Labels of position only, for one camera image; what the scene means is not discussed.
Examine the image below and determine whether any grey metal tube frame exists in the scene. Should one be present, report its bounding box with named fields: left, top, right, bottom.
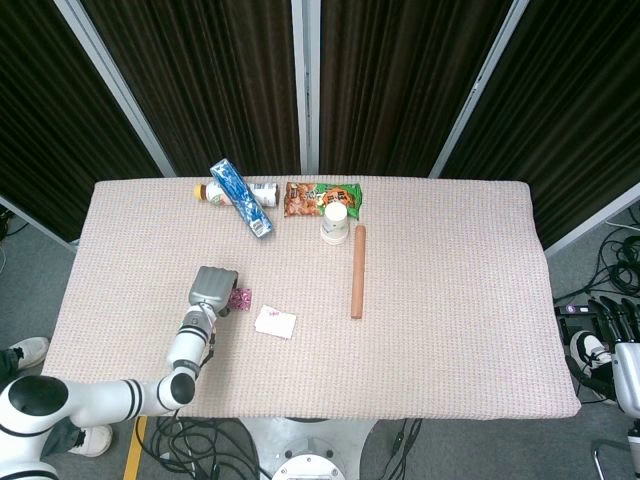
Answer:
left=592, top=438, right=636, bottom=480

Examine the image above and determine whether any black floor cable bundle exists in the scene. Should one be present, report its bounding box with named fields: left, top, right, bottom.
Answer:
left=147, top=417, right=274, bottom=480

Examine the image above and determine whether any grey partition post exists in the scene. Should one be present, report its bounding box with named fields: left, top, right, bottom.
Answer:
left=52, top=0, right=177, bottom=179
left=291, top=0, right=322, bottom=176
left=428, top=0, right=531, bottom=179

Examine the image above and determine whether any white black sneaker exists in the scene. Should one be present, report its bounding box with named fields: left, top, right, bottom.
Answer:
left=569, top=328, right=615, bottom=374

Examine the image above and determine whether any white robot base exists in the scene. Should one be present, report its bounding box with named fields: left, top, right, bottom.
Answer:
left=238, top=417, right=377, bottom=480

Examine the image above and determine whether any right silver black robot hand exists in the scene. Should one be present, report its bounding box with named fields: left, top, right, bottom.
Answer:
left=569, top=295, right=640, bottom=419

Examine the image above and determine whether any black thin cable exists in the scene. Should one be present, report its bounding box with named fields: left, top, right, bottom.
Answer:
left=0, top=207, right=29, bottom=239

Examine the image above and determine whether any dark fabric partition panel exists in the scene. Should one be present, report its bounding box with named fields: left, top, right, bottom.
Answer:
left=79, top=0, right=302, bottom=177
left=439, top=0, right=640, bottom=249
left=318, top=0, right=521, bottom=177
left=0, top=0, right=166, bottom=241

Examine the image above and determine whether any grey partition base rail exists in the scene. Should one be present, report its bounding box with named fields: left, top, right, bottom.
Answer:
left=543, top=182, right=640, bottom=259
left=0, top=193, right=79, bottom=253

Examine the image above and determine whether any white printed paper cup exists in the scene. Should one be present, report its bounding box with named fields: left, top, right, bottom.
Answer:
left=320, top=201, right=349, bottom=246

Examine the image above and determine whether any black box with purple light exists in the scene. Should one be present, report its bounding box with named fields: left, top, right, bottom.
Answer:
left=554, top=301, right=596, bottom=317

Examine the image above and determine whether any yellow floor tape strip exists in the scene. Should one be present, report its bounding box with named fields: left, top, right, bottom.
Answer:
left=122, top=416, right=150, bottom=480

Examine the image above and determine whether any orange green snack bag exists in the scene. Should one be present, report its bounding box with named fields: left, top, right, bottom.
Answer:
left=283, top=181, right=363, bottom=221

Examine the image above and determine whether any pink waffle table cloth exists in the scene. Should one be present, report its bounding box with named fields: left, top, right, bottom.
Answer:
left=42, top=175, right=583, bottom=421

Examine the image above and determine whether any black tangled cable bundle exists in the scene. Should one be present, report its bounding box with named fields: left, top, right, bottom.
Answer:
left=552, top=204, right=640, bottom=304

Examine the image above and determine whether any blue rectangular snack box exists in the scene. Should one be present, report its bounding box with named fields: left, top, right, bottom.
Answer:
left=208, top=158, right=275, bottom=243

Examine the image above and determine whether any brown wooden rolling pin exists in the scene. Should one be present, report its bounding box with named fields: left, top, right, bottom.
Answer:
left=350, top=224, right=367, bottom=320

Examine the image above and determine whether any yellow capped drink bottle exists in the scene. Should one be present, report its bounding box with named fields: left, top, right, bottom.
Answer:
left=193, top=181, right=279, bottom=208

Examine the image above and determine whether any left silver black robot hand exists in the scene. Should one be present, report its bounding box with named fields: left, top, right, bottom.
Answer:
left=187, top=265, right=241, bottom=317

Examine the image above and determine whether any dark trouser leg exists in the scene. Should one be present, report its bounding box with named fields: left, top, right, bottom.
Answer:
left=39, top=417, right=86, bottom=459
left=0, top=347, right=26, bottom=382

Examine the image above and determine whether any black cable with connector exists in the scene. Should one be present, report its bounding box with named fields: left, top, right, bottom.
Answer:
left=387, top=418, right=424, bottom=480

